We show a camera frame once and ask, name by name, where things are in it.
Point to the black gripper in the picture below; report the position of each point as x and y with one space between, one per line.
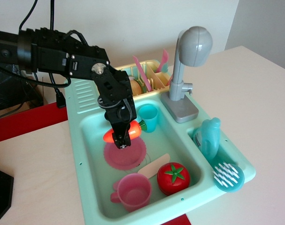
119 114

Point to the orange toy carrot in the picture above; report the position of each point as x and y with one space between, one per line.
135 131

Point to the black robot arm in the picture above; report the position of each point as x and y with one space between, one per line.
55 52

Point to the pink plastic plate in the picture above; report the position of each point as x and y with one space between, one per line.
126 158

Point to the teal plastic cup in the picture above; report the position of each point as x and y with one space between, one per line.
149 114

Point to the yellow toy corn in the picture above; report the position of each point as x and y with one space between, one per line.
135 87

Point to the pink toy utensil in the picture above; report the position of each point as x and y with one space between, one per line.
142 73

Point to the pink plastic mug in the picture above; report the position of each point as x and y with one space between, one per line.
133 191

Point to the mint green toy sink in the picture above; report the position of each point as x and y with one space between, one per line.
96 177

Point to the yellow dish rack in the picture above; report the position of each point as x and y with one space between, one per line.
158 81

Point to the red toy tomato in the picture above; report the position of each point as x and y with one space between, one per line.
172 177

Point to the pink and teal spatula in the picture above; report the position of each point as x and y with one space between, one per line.
164 60

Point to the teal detergent bottle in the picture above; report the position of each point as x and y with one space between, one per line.
207 138

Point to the teal dish brush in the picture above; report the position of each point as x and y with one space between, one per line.
228 177

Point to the black bag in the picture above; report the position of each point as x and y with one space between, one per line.
14 92

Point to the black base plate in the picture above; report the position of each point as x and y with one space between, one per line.
6 192

